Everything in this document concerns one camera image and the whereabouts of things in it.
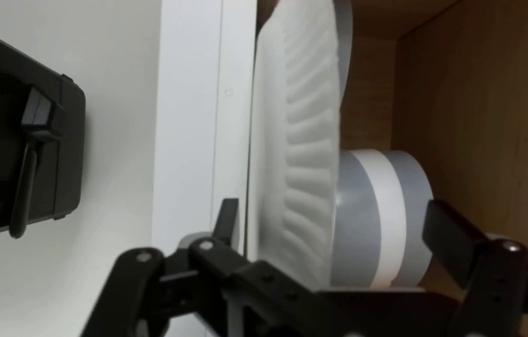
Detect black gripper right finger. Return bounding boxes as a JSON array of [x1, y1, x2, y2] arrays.
[[421, 198, 528, 337]]

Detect steel and black coffee maker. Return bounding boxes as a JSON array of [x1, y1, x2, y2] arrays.
[[0, 17, 87, 243]]

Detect grey and white tape roll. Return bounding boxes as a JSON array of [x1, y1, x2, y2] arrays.
[[331, 148, 436, 290]]

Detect white paper plate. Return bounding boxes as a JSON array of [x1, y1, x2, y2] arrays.
[[247, 0, 353, 292]]

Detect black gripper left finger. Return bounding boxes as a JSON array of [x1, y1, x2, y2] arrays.
[[78, 196, 340, 337]]

